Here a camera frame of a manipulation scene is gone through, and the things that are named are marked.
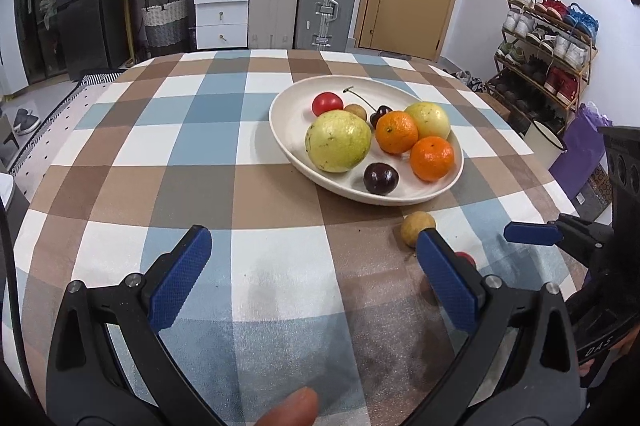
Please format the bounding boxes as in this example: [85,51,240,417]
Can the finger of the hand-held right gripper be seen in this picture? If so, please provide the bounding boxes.
[504,213,616,267]

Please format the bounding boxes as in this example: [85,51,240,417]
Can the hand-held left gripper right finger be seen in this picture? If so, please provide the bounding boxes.
[405,228,583,426]

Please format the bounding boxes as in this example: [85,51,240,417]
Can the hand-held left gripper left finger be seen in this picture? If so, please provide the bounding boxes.
[45,226,226,426]

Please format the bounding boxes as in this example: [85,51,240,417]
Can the dark purple plum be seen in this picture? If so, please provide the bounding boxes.
[363,162,400,195]

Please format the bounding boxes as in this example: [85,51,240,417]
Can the orange mandarin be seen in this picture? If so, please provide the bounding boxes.
[375,111,419,155]
[410,136,456,183]

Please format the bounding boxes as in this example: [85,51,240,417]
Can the yellow green guava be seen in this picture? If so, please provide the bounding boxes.
[404,102,452,141]
[305,110,372,174]

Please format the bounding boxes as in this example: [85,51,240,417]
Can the dark cherry with stem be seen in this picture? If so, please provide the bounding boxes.
[344,86,395,130]

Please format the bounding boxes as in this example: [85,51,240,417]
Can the white oval plate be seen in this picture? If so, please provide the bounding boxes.
[268,76,465,207]

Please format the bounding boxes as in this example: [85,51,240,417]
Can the person's right forearm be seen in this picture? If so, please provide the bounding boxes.
[580,356,640,426]

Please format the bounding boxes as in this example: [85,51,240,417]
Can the person's right hand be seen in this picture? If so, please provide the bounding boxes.
[580,335,640,377]

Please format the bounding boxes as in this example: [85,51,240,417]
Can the person's left hand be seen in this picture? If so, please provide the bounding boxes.
[255,387,319,426]

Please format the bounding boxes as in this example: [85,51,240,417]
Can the patterned gift bag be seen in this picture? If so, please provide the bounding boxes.
[575,166,613,221]

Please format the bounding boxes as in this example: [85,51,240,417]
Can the white bucket black rim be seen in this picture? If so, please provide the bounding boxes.
[522,120,568,169]

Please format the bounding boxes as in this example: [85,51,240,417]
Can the purple bag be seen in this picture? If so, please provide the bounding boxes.
[549,103,613,201]

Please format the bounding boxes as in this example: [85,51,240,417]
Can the pile of loose sneakers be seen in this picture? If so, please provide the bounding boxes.
[445,68,488,94]

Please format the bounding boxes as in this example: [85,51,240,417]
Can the wooden shoe rack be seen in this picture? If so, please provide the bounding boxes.
[487,0,599,131]

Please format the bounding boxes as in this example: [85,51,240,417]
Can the rows of racked shoes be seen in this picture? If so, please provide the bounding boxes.
[492,0,598,127]

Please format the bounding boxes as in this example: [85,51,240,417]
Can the dotted grey rug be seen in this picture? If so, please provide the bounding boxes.
[10,73,121,177]

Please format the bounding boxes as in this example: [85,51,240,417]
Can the grey slipper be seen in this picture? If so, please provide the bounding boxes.
[12,108,41,137]

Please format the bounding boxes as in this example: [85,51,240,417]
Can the grey white woven basket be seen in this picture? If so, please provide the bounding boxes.
[141,0,189,49]

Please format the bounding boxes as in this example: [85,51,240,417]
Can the white drawer desk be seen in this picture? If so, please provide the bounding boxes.
[110,0,251,54]

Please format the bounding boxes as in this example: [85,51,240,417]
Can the dark glass cabinet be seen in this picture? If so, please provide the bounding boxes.
[0,0,66,94]

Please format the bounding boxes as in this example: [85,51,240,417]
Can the silver suitcase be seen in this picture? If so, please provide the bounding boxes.
[295,0,360,51]

